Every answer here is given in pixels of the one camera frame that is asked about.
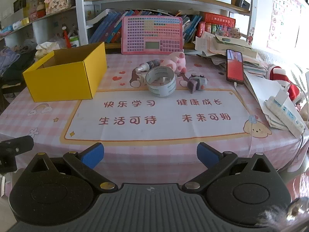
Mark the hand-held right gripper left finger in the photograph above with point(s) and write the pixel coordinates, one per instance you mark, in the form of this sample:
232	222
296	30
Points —
93	153

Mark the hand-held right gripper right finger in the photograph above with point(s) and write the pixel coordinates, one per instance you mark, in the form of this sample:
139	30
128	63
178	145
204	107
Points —
206	153

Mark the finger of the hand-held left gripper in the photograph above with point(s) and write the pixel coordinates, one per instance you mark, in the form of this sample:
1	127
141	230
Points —
14	147

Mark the yellow cardboard box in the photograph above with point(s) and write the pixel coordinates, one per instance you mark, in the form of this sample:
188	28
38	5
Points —
62	82

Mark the clear tape roll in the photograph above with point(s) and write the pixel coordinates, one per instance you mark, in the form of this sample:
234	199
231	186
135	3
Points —
160	90

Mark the pink pig plush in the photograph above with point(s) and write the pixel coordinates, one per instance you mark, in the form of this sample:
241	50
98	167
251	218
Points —
177	61

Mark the dark wooden side table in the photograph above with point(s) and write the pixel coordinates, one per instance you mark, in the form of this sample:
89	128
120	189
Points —
9	87

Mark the pile of clothes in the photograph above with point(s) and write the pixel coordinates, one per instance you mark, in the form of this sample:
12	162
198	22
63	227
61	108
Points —
17	62

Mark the stack of white papers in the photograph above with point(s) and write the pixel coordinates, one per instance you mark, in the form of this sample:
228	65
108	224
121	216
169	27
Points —
260	87

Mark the white power strip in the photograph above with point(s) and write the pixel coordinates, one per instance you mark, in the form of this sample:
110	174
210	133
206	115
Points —
284	116

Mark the red smartphone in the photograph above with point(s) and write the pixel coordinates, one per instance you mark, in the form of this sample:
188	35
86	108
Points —
234	67

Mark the grey fluffy cloth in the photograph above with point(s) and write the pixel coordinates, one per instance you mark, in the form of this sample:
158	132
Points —
272	216

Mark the white charger plug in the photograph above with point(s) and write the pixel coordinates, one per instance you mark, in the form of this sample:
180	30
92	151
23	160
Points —
282	96

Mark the red santa plush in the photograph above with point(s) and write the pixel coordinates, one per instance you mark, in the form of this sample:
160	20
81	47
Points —
277	73

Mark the pile of books and papers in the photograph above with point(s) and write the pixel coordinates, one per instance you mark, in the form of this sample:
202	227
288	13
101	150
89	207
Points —
231	43

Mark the white green jar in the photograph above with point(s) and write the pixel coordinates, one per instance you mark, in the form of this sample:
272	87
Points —
74	41

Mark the row of small packets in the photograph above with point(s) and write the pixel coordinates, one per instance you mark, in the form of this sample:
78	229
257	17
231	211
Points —
17	25

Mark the row of blue books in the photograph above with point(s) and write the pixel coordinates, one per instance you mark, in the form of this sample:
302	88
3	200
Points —
106	29

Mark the pink learning tablet toy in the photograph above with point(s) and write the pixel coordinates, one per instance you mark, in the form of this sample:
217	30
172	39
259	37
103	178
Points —
152	31

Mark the red gift box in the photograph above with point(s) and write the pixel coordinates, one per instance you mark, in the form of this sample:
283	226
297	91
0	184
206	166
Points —
217	19

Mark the white bookshelf unit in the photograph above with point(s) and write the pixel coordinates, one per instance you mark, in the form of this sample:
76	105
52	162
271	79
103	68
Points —
80	17

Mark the red jar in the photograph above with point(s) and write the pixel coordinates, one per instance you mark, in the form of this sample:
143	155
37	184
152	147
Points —
41	12

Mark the small black box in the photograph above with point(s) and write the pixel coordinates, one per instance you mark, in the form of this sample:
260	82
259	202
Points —
241	1

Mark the black picture frame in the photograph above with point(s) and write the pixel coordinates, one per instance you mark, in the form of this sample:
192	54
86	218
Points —
18	6

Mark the alphabet wall poster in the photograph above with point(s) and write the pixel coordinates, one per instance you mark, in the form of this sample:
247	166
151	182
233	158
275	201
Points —
282	17

